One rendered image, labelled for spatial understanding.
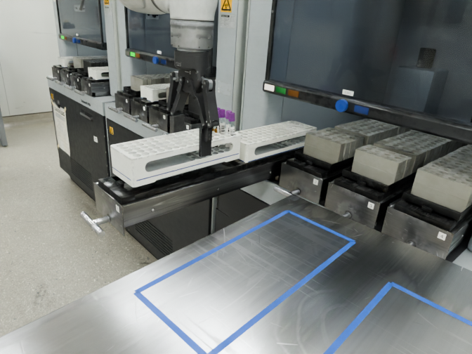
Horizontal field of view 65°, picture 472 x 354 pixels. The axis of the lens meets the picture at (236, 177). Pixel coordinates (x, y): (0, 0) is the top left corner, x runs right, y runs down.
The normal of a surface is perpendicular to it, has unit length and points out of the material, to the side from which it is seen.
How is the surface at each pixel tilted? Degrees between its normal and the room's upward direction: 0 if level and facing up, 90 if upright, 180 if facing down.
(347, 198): 90
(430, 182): 90
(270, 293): 0
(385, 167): 90
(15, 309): 0
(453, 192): 90
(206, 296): 0
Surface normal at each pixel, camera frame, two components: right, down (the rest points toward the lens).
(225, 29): -0.74, 0.23
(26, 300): 0.06, -0.91
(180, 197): 0.66, 0.34
